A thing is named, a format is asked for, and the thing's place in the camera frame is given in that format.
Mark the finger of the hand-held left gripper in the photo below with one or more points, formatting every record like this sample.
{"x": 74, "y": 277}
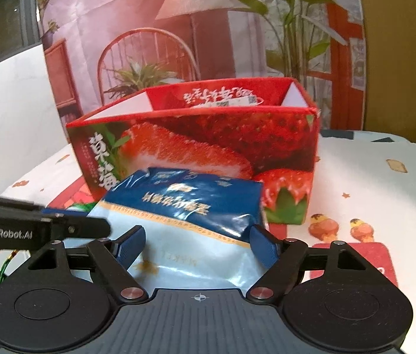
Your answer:
{"x": 82, "y": 225}

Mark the red strawberry print box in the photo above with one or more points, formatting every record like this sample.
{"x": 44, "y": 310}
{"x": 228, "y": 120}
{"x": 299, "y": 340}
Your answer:
{"x": 208, "y": 143}

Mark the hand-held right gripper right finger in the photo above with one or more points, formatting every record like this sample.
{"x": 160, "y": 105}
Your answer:
{"x": 263, "y": 246}

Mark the blue and white snack bag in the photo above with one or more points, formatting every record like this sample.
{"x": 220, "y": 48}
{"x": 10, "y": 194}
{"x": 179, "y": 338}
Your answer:
{"x": 189, "y": 225}

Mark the wall poster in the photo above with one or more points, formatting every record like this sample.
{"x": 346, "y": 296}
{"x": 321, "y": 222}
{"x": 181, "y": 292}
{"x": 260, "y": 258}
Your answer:
{"x": 178, "y": 33}

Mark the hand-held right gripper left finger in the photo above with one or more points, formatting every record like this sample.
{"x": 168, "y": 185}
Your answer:
{"x": 134, "y": 244}

